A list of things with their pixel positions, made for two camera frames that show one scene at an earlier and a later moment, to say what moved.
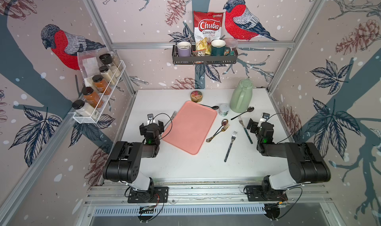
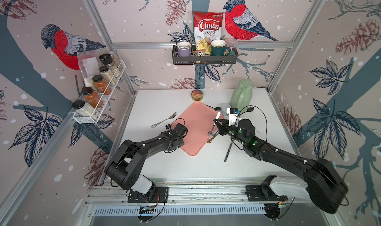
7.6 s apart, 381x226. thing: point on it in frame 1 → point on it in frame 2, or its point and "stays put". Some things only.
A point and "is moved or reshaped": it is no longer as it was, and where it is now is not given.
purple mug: x=184 y=48 stays put
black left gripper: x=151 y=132 → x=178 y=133
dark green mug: x=218 y=48 stays put
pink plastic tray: x=189 y=128 stays put
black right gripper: x=255 y=125 → x=223 y=128
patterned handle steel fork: x=234 y=134 stays put
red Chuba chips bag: x=208 y=27 stays put
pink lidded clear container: x=232 y=43 stays put
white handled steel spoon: x=224 y=122 is moved or reshaped
